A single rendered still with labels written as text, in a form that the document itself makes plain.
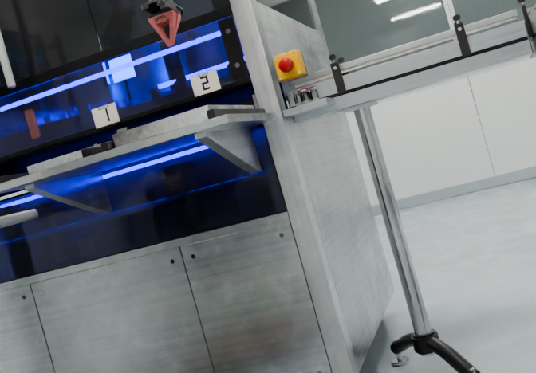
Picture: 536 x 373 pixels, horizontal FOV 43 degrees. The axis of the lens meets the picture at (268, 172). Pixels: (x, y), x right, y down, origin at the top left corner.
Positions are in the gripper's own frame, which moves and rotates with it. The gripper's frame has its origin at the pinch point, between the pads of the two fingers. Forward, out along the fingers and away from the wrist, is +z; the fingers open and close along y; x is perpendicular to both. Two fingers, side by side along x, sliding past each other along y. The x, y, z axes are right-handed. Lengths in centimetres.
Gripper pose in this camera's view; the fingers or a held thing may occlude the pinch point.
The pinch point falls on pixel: (170, 42)
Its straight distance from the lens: 165.2
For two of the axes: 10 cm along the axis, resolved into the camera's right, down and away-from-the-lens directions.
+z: 2.3, 9.6, -1.5
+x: -9.2, 2.7, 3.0
